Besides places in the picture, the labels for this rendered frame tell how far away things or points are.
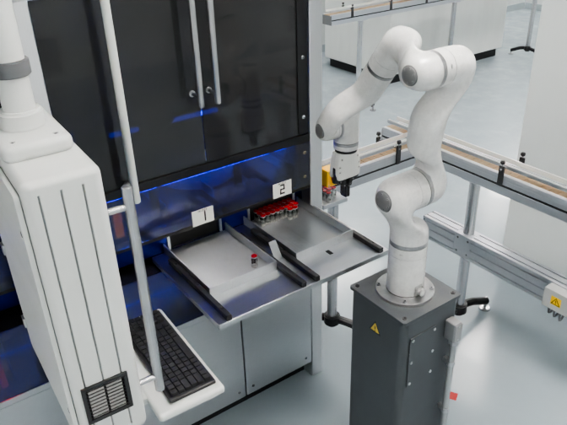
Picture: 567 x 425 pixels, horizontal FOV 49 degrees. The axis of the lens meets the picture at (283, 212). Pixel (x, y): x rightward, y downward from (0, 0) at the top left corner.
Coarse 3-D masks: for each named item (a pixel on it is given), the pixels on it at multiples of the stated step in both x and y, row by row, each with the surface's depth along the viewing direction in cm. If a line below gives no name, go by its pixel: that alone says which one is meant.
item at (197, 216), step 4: (204, 208) 218; (208, 208) 219; (212, 208) 220; (192, 212) 215; (196, 212) 216; (200, 212) 217; (208, 212) 219; (212, 212) 220; (192, 216) 216; (196, 216) 217; (200, 216) 218; (208, 216) 220; (212, 216) 221; (192, 220) 217; (196, 220) 217; (200, 220) 218; (204, 220) 220; (208, 220) 221; (212, 220) 222; (192, 224) 217; (196, 224) 218; (200, 224) 219
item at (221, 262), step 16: (224, 224) 236; (208, 240) 231; (224, 240) 230; (240, 240) 229; (176, 256) 215; (192, 256) 221; (208, 256) 221; (224, 256) 221; (240, 256) 220; (192, 272) 207; (208, 272) 212; (224, 272) 212; (240, 272) 212; (256, 272) 208; (208, 288) 199; (224, 288) 202
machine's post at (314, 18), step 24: (312, 0) 211; (312, 24) 215; (312, 48) 219; (312, 72) 223; (312, 96) 227; (312, 120) 231; (312, 144) 236; (312, 168) 241; (312, 192) 246; (312, 288) 268; (312, 312) 274; (312, 336) 280; (312, 360) 287
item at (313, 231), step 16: (304, 208) 250; (256, 224) 240; (272, 224) 240; (288, 224) 239; (304, 224) 239; (320, 224) 239; (336, 224) 235; (272, 240) 227; (288, 240) 229; (304, 240) 229; (320, 240) 228; (336, 240) 225; (304, 256) 218
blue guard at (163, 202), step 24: (240, 168) 220; (264, 168) 227; (288, 168) 233; (144, 192) 201; (168, 192) 207; (192, 192) 212; (216, 192) 218; (240, 192) 225; (264, 192) 231; (120, 216) 199; (144, 216) 205; (168, 216) 210; (216, 216) 222; (0, 240) 180; (120, 240) 203; (144, 240) 208; (0, 264) 182; (0, 288) 185
